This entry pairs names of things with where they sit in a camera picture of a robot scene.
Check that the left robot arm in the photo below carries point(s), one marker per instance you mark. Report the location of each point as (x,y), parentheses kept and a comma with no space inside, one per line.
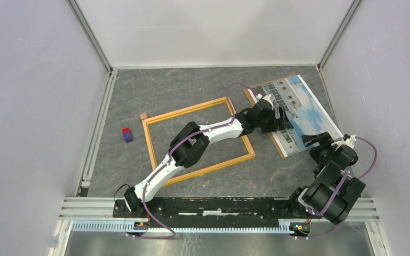
(188,146)

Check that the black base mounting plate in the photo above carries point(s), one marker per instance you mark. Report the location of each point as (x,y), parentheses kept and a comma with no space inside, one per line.
(215,212)

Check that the wooden picture frame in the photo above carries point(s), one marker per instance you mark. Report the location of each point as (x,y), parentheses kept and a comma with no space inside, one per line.
(151,120)

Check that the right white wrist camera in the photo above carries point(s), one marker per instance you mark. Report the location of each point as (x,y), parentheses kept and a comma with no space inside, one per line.
(346,140)

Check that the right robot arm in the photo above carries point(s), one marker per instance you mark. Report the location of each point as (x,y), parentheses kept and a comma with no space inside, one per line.
(334,191)

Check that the building and sky photo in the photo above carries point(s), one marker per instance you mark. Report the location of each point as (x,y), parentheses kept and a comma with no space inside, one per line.
(302,108)

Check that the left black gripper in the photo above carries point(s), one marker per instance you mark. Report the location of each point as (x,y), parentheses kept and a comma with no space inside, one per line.
(278,125)

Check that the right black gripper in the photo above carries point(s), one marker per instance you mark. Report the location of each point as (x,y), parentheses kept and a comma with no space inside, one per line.
(323,139)

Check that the red and purple block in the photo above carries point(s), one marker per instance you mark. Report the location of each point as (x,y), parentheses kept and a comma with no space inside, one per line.
(127,135)

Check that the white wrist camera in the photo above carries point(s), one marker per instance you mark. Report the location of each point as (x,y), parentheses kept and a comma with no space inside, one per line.
(346,140)
(265,101)

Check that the aluminium rail frame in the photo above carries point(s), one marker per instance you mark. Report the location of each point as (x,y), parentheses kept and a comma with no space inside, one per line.
(95,215)

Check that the brown backing board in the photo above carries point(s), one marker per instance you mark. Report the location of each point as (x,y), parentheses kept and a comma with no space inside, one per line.
(275,104)

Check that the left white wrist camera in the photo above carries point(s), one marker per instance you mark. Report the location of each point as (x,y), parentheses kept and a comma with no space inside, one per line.
(265,101)

